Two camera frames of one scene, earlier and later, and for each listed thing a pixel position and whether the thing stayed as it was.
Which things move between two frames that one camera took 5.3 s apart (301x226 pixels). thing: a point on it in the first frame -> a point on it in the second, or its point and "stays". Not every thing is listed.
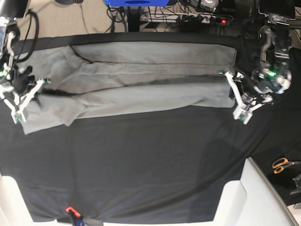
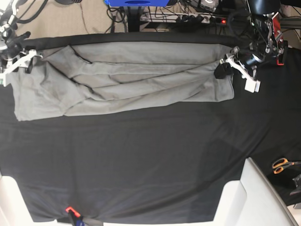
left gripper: x=21 y=83 -> x=14 y=45
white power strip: x=186 y=18 stays
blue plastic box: x=137 y=3 stays
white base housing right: x=253 y=200 stays
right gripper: x=254 y=92 -> x=250 y=55
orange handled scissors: x=279 y=165 stays
